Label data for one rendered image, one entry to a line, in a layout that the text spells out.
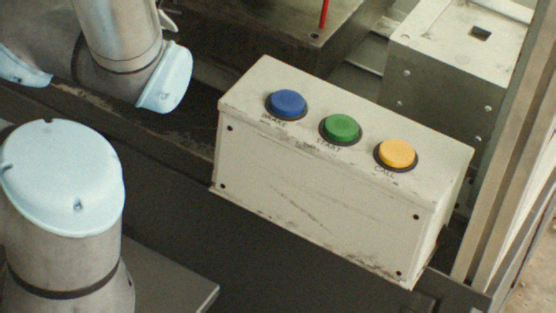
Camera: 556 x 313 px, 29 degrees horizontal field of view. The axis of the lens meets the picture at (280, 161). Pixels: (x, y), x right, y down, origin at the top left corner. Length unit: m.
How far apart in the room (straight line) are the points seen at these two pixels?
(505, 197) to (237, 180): 0.32
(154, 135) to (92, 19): 0.42
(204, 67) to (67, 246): 0.52
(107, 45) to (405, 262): 0.43
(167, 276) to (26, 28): 0.32
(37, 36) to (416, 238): 0.47
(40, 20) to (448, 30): 0.54
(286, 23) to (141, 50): 0.41
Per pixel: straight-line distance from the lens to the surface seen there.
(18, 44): 1.17
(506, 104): 1.27
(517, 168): 1.17
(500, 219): 1.22
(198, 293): 1.23
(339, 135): 1.21
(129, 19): 1.02
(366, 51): 1.59
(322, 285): 1.45
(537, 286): 2.38
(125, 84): 1.12
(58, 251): 1.06
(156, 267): 1.26
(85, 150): 1.06
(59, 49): 1.15
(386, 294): 1.40
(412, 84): 1.40
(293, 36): 1.43
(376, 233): 1.24
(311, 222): 1.28
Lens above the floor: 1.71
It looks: 43 degrees down
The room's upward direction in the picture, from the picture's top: 10 degrees clockwise
